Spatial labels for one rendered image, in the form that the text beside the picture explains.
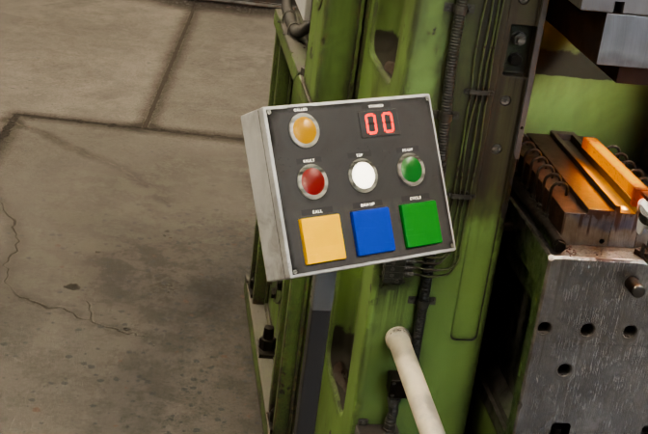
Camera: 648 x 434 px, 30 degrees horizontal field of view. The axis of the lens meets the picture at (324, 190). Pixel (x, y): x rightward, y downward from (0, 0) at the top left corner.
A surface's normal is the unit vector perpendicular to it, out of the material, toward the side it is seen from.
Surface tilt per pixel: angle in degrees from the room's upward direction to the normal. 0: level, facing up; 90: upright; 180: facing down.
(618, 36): 90
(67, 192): 0
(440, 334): 90
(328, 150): 60
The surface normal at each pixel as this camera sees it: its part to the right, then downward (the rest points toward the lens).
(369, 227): 0.52, -0.14
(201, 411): 0.12, -0.92
